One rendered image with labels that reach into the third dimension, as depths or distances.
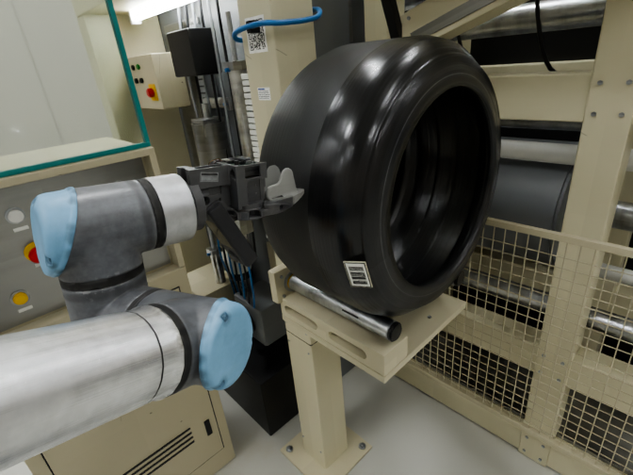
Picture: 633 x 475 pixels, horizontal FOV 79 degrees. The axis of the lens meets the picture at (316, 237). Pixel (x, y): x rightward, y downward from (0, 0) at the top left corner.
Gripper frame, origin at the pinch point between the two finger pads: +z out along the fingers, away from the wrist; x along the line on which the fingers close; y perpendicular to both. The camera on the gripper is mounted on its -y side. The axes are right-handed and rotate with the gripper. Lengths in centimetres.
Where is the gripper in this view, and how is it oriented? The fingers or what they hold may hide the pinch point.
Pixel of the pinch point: (297, 195)
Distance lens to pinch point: 66.1
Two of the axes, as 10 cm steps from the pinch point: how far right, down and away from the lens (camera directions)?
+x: -6.9, -2.5, 6.8
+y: 0.0, -9.4, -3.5
